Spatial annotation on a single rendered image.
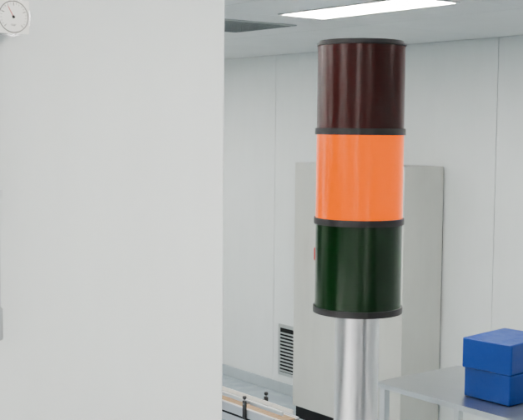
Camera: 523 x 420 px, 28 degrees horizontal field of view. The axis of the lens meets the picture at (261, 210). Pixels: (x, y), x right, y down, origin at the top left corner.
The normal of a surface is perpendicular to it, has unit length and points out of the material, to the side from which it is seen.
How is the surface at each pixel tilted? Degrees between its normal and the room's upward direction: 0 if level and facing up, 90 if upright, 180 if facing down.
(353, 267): 90
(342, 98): 90
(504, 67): 90
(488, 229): 90
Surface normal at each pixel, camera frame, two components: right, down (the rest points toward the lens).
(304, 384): -0.79, 0.04
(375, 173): 0.26, 0.07
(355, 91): -0.20, 0.07
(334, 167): -0.62, 0.05
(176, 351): 0.61, 0.07
